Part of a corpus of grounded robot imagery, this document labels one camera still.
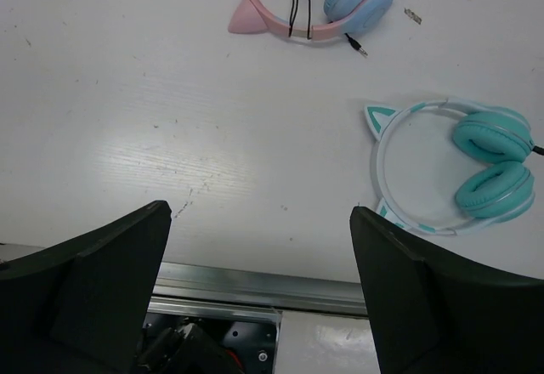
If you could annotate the pink blue cat-ear headphones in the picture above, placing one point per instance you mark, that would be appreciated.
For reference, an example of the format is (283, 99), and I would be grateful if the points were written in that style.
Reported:
(344, 17)

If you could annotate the aluminium table edge rail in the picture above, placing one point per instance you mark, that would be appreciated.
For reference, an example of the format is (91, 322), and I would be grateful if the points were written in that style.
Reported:
(204, 320)

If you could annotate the teal white cat-ear headphones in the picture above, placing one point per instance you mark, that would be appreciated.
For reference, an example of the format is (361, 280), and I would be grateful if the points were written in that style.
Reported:
(498, 137)

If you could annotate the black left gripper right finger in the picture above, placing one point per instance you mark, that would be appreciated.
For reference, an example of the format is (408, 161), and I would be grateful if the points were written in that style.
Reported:
(433, 311)

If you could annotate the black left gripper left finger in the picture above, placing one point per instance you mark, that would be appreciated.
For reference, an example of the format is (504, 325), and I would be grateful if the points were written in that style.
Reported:
(79, 306)

